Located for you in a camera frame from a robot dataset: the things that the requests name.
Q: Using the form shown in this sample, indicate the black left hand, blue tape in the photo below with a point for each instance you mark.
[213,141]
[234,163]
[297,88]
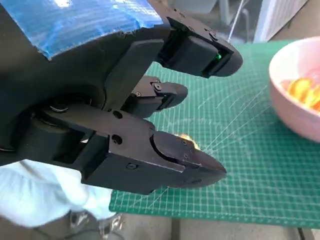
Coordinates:
[75,100]

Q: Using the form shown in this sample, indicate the round scored bread bun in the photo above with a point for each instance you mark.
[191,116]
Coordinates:
[188,138]

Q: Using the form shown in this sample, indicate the pink bowl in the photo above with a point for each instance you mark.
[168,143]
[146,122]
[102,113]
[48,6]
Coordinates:
[295,120]

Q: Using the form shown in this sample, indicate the long twisted golden bread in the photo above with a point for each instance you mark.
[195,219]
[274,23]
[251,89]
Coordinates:
[303,92]

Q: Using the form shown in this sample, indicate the grey chair with metal legs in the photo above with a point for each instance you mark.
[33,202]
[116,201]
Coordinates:
[233,22]

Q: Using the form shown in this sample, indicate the green cutting mat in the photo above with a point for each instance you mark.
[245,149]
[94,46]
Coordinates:
[250,175]

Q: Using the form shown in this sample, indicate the white cabinet with mesh panel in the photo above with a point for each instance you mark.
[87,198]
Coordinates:
[282,17]

